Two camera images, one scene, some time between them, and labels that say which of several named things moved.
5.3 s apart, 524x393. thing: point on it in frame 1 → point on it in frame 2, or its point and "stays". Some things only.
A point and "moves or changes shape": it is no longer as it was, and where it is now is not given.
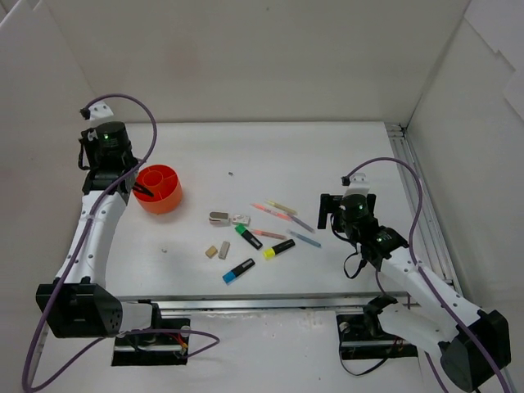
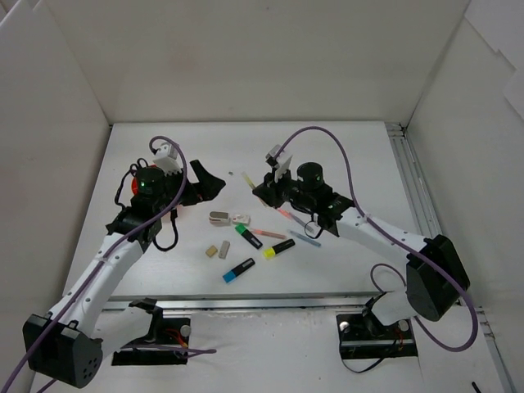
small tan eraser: x=211 y=251 stays
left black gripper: x=133 y=185 → x=192 y=190
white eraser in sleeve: x=241 y=219 stays
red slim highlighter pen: x=279 y=214 moves or changes shape
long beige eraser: x=224 y=249 stays
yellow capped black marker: x=271 y=252 stays
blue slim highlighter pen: x=304 y=238 stays
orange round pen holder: x=165 y=187 stays
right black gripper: x=324 y=210 → x=274 y=191
